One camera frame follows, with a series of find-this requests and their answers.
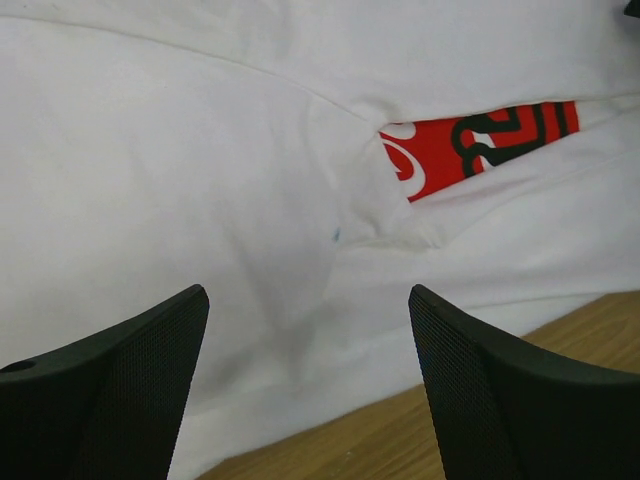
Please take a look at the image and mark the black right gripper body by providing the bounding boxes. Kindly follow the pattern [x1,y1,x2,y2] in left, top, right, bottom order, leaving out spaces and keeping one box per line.
[623,0,640,23]

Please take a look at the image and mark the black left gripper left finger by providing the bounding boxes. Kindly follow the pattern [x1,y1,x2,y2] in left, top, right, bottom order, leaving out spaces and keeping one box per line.
[1,285,209,479]

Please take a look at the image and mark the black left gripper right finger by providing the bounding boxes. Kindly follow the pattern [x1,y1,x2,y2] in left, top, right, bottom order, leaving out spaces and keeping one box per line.
[408,285,639,480]

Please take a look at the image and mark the white printed t-shirt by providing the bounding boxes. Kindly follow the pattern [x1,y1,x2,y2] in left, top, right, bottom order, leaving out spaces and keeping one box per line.
[1,1,639,479]

